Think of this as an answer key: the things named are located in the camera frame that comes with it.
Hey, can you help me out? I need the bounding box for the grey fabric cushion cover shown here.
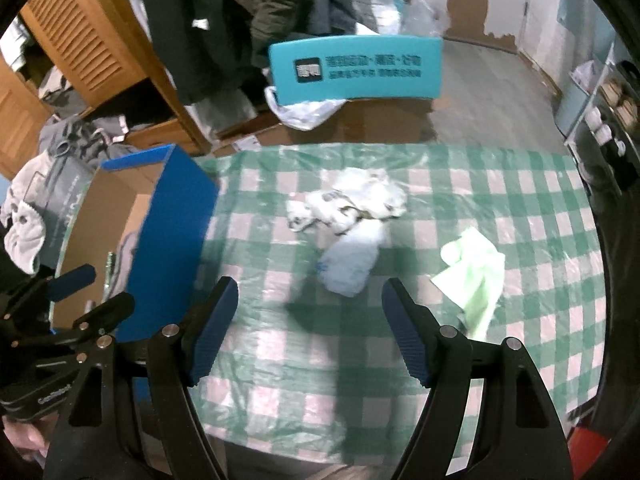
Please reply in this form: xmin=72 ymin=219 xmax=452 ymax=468
xmin=117 ymin=230 xmax=140 ymax=281

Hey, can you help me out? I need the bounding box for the green sparkly knitted cloth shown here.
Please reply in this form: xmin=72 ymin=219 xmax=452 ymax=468
xmin=103 ymin=252 xmax=119 ymax=298

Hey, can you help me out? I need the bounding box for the white patterned cloth bundle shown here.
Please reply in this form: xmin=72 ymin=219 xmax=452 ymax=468
xmin=286 ymin=167 xmax=407 ymax=235

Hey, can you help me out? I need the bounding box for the person's left hand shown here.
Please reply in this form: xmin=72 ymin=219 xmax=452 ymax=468
xmin=1 ymin=414 xmax=56 ymax=465

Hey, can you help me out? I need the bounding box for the red box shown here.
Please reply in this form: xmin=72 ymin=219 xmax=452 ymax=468
xmin=567 ymin=426 xmax=611 ymax=479

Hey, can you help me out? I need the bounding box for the grey printed bag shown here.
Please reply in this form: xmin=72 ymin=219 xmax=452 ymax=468
xmin=1 ymin=115 xmax=136 ymax=275

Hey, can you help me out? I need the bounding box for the blue cardboard box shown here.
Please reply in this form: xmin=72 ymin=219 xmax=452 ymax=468
xmin=50 ymin=145 xmax=218 ymax=341

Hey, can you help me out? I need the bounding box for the green checkered tablecloth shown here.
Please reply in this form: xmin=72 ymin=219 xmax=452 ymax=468
xmin=186 ymin=142 xmax=609 ymax=466

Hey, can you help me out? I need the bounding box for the light green folded cloth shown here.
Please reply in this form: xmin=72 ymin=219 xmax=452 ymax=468
xmin=431 ymin=226 xmax=506 ymax=341

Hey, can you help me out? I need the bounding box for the white plastic bag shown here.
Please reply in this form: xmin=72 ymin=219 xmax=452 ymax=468
xmin=264 ymin=86 xmax=346 ymax=131

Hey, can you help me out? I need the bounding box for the dark hanging jacket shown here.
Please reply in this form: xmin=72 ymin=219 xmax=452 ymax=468
xmin=142 ymin=0 xmax=357 ymax=105

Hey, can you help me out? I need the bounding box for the grey shoe rack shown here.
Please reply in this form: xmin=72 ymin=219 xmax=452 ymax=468
xmin=565 ymin=40 xmax=639 ymax=196

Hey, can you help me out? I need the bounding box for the light blue bin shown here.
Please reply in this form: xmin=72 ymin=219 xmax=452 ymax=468
xmin=554 ymin=75 xmax=589 ymax=138

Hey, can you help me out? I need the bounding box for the teal sign board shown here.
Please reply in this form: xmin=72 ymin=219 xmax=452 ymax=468
xmin=269 ymin=35 xmax=442 ymax=105

